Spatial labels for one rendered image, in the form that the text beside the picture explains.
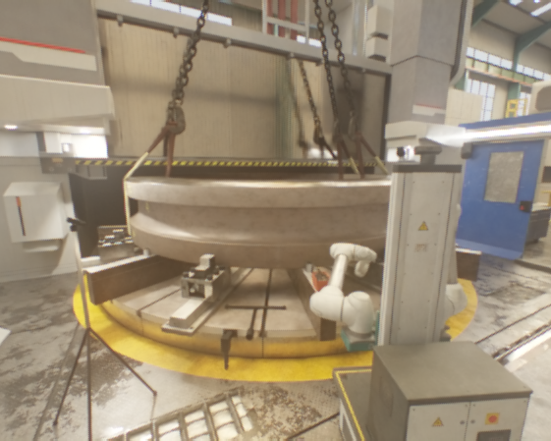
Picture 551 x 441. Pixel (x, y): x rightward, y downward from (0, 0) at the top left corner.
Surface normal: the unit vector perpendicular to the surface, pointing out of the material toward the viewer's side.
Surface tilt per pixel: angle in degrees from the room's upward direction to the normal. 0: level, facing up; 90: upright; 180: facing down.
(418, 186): 90
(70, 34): 90
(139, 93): 90
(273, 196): 90
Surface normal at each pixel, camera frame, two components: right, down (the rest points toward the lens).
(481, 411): 0.08, 0.19
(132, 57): 0.48, 0.17
